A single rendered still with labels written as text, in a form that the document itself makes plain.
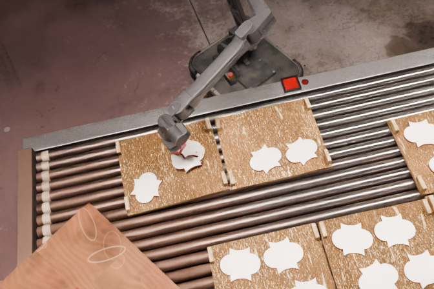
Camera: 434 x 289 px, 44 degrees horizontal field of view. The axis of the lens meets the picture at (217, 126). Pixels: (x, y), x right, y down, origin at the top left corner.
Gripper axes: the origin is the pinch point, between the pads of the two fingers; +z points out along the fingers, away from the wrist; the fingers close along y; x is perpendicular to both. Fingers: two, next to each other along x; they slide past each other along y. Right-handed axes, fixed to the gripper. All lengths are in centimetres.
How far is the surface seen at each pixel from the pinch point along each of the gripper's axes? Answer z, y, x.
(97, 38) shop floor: 105, 180, -17
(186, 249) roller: 12.5, -33.4, 16.6
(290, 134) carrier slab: 11.4, -16.4, -44.1
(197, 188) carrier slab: 10.8, -15.1, 0.5
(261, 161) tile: 10.2, -20.5, -26.9
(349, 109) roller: 14, -20, -73
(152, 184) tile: 9.6, -3.5, 14.3
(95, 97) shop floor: 105, 131, 8
